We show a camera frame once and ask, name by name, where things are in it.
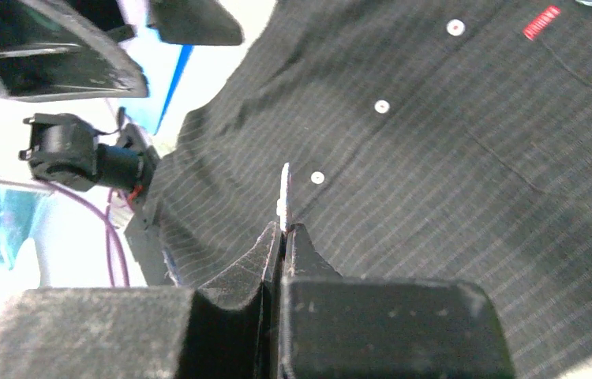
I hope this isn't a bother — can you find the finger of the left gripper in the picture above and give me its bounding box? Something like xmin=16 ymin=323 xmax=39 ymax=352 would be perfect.
xmin=0 ymin=1 xmax=148 ymax=103
xmin=147 ymin=0 xmax=244 ymax=46

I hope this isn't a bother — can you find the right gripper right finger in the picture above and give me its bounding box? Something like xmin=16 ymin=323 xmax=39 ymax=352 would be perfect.
xmin=277 ymin=224 xmax=515 ymax=378

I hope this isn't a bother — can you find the black pinstriped shirt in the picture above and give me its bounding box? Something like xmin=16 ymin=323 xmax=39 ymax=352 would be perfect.
xmin=146 ymin=1 xmax=592 ymax=378

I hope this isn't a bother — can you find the blue flat mat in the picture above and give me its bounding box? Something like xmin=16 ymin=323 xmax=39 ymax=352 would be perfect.
xmin=152 ymin=45 xmax=193 ymax=135

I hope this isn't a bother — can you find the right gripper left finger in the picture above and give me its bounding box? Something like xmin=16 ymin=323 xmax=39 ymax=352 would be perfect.
xmin=0 ymin=222 xmax=282 ymax=378

